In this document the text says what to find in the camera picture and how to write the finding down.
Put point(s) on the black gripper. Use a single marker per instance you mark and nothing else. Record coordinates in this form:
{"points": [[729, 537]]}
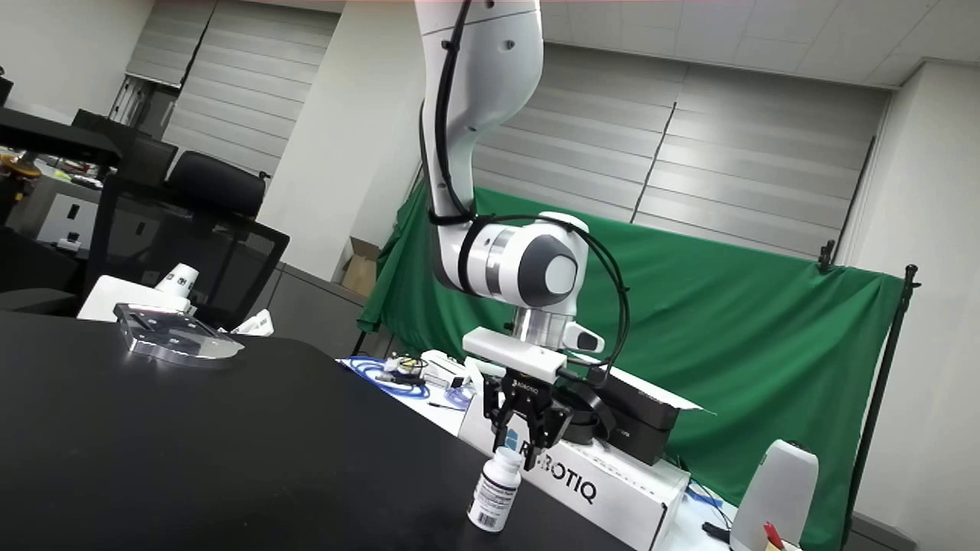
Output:
{"points": [[545, 411]]}

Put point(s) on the white pill bottle blue cap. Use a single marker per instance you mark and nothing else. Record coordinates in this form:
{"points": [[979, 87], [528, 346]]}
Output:
{"points": [[496, 489]]}

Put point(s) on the white small device on table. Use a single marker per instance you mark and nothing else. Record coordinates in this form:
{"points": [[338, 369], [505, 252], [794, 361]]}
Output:
{"points": [[443, 369]]}

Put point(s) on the black box with white lid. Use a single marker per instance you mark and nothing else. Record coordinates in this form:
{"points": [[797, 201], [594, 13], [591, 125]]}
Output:
{"points": [[635, 416]]}

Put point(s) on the white Robotiq cardboard box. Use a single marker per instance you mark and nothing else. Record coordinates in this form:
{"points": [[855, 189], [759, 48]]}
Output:
{"points": [[608, 489]]}

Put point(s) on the brown cardboard box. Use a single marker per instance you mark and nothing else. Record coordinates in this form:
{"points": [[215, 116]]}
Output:
{"points": [[360, 271]]}

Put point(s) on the green backdrop cloth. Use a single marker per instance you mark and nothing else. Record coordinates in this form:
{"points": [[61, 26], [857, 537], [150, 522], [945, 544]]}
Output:
{"points": [[763, 345]]}

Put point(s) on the white plastic container red item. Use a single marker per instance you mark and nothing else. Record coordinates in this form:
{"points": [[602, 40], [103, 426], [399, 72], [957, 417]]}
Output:
{"points": [[780, 495]]}

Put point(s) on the black mesh office chair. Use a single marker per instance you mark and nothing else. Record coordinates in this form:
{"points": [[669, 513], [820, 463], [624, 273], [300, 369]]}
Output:
{"points": [[170, 207]]}

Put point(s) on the black backdrop stand pole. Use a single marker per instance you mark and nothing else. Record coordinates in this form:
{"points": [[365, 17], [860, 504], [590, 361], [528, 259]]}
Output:
{"points": [[878, 389]]}

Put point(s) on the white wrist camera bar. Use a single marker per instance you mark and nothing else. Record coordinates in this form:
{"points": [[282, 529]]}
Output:
{"points": [[511, 352]]}

